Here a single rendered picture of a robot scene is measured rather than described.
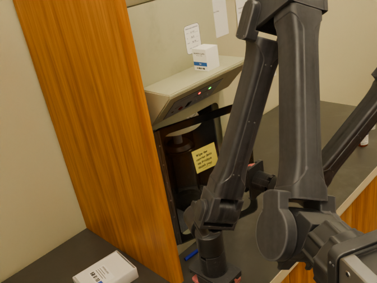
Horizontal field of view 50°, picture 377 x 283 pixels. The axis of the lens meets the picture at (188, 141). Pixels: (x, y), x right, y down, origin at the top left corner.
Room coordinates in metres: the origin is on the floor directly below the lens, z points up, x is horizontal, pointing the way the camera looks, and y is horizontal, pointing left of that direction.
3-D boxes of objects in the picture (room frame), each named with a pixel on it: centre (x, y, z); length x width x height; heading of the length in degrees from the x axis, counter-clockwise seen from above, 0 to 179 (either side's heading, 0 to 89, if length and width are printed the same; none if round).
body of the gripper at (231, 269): (0.67, -0.01, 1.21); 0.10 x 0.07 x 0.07; 42
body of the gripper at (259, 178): (0.96, -0.19, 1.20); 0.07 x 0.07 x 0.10; 41
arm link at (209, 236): (0.68, -0.01, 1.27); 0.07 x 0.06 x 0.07; 13
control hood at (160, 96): (1.07, -0.05, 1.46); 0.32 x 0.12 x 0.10; 132
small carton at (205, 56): (1.10, -0.09, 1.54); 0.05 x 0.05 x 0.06; 43
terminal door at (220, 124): (1.06, -0.05, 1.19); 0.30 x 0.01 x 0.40; 111
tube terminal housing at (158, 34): (1.21, 0.07, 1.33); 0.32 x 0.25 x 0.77; 132
